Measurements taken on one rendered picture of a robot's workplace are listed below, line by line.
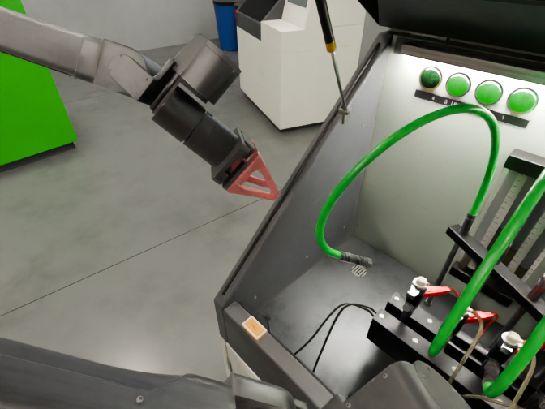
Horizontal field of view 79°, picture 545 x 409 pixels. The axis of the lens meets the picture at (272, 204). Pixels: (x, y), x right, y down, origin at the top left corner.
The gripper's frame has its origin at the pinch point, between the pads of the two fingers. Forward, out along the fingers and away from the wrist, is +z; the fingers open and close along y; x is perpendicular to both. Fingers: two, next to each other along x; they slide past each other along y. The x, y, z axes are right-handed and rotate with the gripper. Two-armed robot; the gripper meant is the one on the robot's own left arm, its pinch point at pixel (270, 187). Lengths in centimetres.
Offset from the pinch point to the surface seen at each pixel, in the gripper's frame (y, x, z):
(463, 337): -6, -2, 50
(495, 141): 2.3, -31.2, 26.1
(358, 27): 286, -117, 74
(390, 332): -1.4, 7.6, 41.5
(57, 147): 292, 155, -66
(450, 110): -2.0, -26.7, 11.9
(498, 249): -18.2, -15.5, 20.1
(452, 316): -19.5, -5.7, 22.8
